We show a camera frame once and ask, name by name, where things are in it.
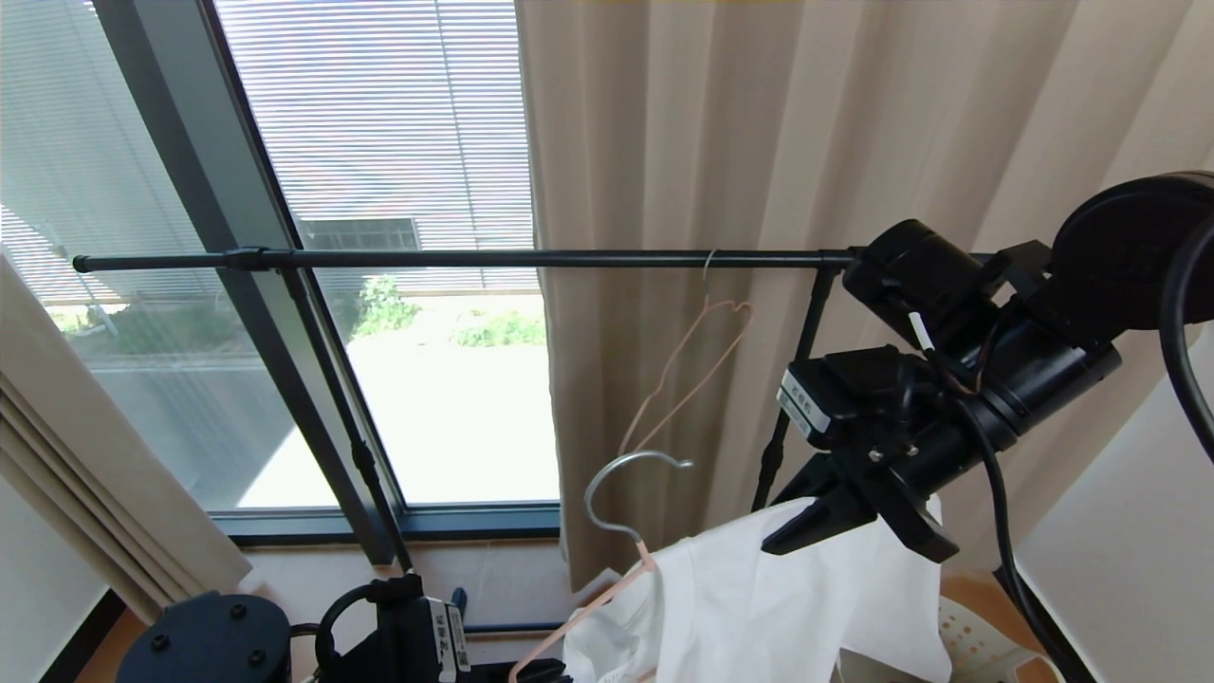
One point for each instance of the window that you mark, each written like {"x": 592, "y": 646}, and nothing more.
{"x": 408, "y": 142}

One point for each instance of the black clothes rack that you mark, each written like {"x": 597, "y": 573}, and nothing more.
{"x": 474, "y": 258}

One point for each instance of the white printed T-shirt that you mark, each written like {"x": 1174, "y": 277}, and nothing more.
{"x": 759, "y": 617}

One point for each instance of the beige curtain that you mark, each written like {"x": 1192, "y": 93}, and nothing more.
{"x": 95, "y": 493}
{"x": 759, "y": 142}

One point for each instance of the pink clothes hanger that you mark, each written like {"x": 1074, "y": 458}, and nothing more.
{"x": 626, "y": 457}
{"x": 708, "y": 275}

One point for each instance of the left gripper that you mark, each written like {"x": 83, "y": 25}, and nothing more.
{"x": 417, "y": 636}

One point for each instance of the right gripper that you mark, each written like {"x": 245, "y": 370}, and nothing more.
{"x": 1034, "y": 398}

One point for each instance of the white laundry basket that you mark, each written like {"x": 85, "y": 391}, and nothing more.
{"x": 986, "y": 655}

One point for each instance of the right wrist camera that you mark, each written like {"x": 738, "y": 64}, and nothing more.
{"x": 910, "y": 275}

